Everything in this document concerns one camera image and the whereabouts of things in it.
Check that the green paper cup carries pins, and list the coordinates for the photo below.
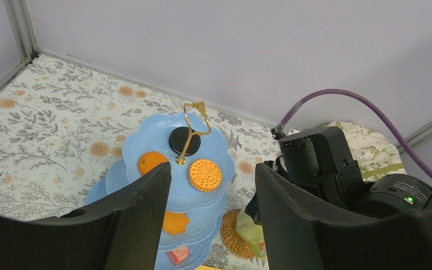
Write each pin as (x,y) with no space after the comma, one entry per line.
(252,233)

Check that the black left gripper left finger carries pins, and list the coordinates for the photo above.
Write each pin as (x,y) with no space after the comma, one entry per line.
(119,231)

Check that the woven rattan coaster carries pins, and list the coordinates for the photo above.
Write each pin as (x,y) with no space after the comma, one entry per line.
(232,241)

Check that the printed cloth bag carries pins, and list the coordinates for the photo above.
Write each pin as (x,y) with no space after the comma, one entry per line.
(376,155)

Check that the pink cake slice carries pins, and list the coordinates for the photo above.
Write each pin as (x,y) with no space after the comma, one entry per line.
(178,255)

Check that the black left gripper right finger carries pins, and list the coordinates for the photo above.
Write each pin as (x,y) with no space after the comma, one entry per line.
(302,231)

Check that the orange flower cookie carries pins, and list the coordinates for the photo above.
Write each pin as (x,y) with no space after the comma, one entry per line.
(175,223)

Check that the blue three-tier cake stand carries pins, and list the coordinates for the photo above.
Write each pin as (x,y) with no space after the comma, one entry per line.
(204,209)

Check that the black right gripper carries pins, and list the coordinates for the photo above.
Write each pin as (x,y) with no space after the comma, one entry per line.
(327,181)

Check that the orange waffle cookie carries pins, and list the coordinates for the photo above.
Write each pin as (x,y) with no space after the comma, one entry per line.
(204,175)

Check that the black round cookie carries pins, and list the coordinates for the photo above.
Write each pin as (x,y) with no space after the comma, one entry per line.
(178,139)

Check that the orange round cookie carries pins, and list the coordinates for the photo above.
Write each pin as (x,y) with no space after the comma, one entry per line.
(149,160)

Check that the floral tablecloth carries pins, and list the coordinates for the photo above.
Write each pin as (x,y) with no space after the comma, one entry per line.
(62,127)

